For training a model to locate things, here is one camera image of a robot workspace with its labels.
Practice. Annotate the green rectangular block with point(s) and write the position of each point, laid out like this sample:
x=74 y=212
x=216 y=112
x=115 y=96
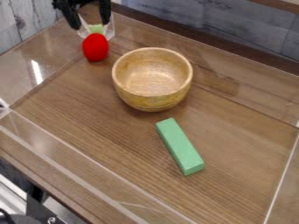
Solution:
x=180 y=147

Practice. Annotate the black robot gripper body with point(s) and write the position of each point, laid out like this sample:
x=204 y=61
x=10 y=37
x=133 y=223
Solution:
x=70 y=3

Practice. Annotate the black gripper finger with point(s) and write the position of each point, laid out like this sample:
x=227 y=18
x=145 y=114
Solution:
x=104 y=11
x=72 y=17

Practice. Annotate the light wooden bowl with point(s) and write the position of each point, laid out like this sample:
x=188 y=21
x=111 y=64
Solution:
x=152 y=78

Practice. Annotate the clear acrylic tray enclosure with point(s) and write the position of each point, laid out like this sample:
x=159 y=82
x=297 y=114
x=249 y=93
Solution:
x=93 y=152

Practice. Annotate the black stand base with cable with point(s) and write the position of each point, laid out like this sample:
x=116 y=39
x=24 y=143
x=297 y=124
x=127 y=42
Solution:
x=18 y=209

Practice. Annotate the red plush fruit green stem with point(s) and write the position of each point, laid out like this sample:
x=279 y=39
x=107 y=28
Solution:
x=94 y=43

